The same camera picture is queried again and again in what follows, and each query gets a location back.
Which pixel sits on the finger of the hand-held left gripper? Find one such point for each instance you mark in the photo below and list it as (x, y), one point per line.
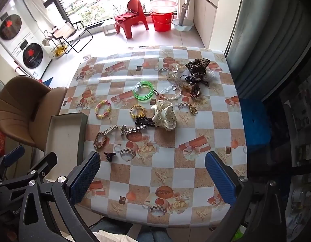
(44, 163)
(14, 155)

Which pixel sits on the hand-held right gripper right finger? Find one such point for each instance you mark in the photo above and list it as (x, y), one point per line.
(221, 179)

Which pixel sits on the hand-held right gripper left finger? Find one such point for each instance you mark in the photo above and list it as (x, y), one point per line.
(84, 179)

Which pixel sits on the grey-green cardboard box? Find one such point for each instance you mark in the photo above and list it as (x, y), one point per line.
(64, 143)

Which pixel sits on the small black claw clip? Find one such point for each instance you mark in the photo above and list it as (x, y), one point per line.
(108, 156)

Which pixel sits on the silver rhinestone hair clip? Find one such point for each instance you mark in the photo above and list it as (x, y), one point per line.
(130, 130)

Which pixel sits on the black beaded hair clip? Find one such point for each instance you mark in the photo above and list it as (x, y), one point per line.
(144, 121)

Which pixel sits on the white polka dot scrunchie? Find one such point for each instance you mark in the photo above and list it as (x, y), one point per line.
(164, 116)

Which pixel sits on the green plastic bangle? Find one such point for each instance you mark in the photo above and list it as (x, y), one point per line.
(141, 83)
(145, 96)

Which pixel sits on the brown leather chair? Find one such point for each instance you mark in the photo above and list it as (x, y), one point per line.
(24, 105)

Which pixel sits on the beige hair clip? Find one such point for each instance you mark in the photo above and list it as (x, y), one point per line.
(110, 130)

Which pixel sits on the checkered printed tablecloth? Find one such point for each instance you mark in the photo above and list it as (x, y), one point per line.
(170, 156)

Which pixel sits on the blue plastic stool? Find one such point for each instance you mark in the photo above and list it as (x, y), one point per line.
(255, 123)

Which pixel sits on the person's legs in jeans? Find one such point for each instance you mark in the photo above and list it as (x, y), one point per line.
(152, 234)

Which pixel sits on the white washing machine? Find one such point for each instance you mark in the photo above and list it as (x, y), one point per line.
(31, 55)

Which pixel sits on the clear plastic hair accessory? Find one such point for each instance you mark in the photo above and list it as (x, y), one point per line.
(211, 74)

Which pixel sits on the leopard print scrunchie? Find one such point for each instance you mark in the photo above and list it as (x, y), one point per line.
(198, 66)

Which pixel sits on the clear claw clip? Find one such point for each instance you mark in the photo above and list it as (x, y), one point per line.
(174, 74)

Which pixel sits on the white crumpled bag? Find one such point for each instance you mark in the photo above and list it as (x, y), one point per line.
(46, 40)

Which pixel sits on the black folding chair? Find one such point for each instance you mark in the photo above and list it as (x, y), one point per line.
(64, 31)

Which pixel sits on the small white stool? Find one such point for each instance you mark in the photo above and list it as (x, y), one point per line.
(108, 27)

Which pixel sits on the white basin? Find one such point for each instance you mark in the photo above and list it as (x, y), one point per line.
(183, 25)

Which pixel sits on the red bucket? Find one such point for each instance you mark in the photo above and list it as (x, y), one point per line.
(161, 21)

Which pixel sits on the white cabinet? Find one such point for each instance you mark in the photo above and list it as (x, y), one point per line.
(205, 10)

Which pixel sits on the mop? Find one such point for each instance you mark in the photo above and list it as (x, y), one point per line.
(183, 12)

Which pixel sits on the red plastic chair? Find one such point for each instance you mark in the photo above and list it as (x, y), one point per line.
(135, 12)

